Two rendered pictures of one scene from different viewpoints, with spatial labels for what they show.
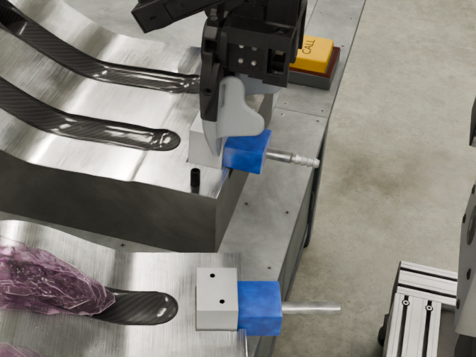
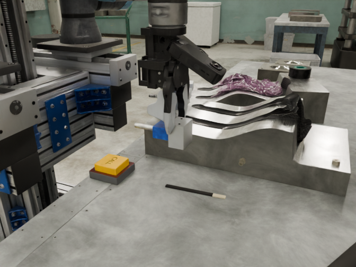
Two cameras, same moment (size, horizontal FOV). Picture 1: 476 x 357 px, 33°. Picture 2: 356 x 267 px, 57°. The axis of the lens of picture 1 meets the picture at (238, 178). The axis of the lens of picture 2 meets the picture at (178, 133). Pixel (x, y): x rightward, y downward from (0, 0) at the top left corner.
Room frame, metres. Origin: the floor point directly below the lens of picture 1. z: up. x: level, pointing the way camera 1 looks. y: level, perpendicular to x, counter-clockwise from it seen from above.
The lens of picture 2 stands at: (1.60, 0.21, 1.22)
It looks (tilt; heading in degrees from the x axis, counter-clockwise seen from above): 24 degrees down; 191
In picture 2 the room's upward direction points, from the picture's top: straight up
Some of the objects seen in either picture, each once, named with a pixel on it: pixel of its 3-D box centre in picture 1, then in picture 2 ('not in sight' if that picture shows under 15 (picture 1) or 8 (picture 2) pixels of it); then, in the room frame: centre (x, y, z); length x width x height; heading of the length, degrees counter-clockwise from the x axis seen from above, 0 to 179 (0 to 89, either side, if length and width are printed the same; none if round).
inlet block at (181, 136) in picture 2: not in sight; (160, 129); (0.96, 0.04, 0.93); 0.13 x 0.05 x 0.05; 77
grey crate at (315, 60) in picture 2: not in sight; (292, 64); (-2.83, 0.84, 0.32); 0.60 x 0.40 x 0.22; 86
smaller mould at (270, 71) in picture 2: not in sight; (281, 74); (-0.03, 0.39, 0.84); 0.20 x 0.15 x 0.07; 77
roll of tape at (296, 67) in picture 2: not in sight; (299, 71); (0.31, 0.42, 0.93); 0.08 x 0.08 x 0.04
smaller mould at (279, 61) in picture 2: not in sight; (292, 68); (-0.21, 0.47, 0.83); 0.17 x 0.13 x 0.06; 77
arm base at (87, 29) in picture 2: not in sight; (79, 27); (0.45, -0.39, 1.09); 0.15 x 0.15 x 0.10
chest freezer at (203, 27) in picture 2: not in sight; (184, 24); (-6.24, -1.19, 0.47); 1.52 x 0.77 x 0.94; 81
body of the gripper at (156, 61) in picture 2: not in sight; (165, 58); (0.96, 0.05, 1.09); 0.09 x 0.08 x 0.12; 77
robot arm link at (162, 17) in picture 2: not in sight; (167, 15); (0.96, 0.06, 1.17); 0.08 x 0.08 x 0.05
